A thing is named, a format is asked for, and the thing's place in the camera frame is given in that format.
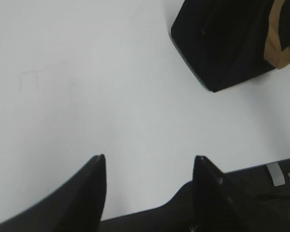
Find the tan front bag handle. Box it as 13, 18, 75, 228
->
264, 0, 290, 69

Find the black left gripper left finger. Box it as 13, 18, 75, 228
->
0, 155, 107, 232

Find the black fabric tote bag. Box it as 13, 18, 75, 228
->
171, 0, 290, 92

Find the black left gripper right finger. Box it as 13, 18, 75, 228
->
192, 156, 247, 232

